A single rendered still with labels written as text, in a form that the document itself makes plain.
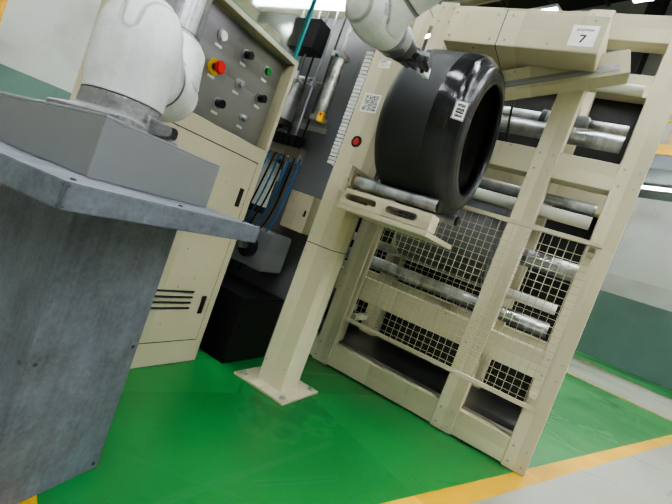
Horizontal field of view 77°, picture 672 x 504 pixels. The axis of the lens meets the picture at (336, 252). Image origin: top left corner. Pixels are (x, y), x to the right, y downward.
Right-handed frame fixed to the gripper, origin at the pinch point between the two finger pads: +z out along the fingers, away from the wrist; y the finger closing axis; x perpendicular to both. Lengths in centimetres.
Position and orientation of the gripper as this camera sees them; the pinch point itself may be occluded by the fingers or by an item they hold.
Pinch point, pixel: (423, 69)
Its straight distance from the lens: 137.0
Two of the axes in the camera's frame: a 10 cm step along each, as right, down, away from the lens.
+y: -8.2, -3.2, 4.8
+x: -2.6, 9.5, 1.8
